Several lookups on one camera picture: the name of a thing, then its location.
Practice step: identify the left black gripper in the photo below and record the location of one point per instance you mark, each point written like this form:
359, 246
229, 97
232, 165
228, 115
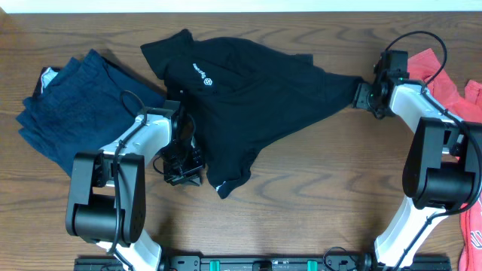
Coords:
184, 175

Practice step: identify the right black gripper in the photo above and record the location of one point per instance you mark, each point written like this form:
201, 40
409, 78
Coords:
364, 89

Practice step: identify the red printed t-shirt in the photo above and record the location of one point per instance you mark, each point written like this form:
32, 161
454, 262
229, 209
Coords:
421, 67

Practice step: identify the black polo shirt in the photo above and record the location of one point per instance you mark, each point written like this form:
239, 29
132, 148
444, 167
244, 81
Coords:
244, 96

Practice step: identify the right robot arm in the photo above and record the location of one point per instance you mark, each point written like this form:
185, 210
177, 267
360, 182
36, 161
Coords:
442, 172

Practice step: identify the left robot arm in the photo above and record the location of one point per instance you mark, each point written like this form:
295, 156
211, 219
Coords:
107, 194

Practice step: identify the folded navy blue garment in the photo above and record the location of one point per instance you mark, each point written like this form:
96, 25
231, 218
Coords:
81, 107

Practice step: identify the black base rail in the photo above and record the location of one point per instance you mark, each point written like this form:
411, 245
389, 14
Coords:
336, 261

